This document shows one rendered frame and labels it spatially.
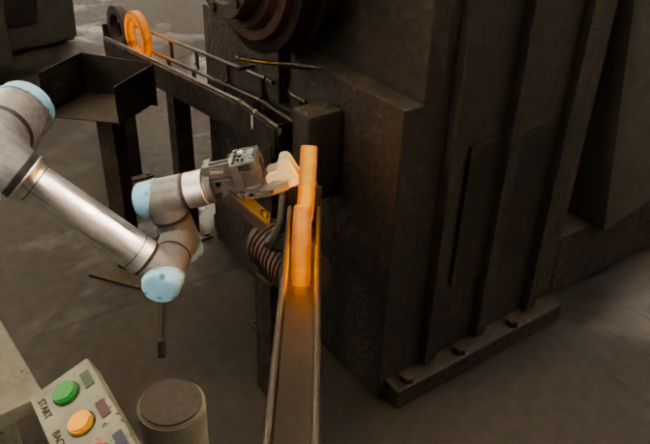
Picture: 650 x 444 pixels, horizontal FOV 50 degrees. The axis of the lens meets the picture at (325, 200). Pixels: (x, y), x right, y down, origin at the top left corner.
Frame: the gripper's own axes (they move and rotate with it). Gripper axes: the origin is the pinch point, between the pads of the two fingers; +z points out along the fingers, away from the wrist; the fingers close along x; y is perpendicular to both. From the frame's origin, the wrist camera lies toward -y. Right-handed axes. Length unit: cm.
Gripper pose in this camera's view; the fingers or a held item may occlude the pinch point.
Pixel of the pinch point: (307, 175)
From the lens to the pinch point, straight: 140.1
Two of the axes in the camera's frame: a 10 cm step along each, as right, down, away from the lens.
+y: -2.3, -8.3, -5.0
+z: 9.7, -2.0, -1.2
